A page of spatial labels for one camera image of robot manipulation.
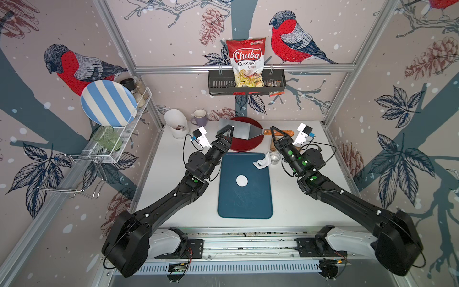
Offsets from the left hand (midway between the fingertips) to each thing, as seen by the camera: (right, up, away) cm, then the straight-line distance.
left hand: (235, 128), depth 67 cm
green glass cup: (-52, -3, +3) cm, 52 cm away
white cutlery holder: (-37, +7, +43) cm, 57 cm away
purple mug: (-23, +9, +47) cm, 53 cm away
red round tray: (+6, -8, +41) cm, 42 cm away
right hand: (+14, 0, +1) cm, 14 cm away
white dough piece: (+17, -18, +33) cm, 41 cm away
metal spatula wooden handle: (+5, -1, +6) cm, 8 cm away
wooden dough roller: (+14, -8, -3) cm, 16 cm away
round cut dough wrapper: (+3, -26, +26) cm, 37 cm away
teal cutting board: (+5, -31, +24) cm, 39 cm away
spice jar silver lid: (-46, +18, +18) cm, 53 cm away
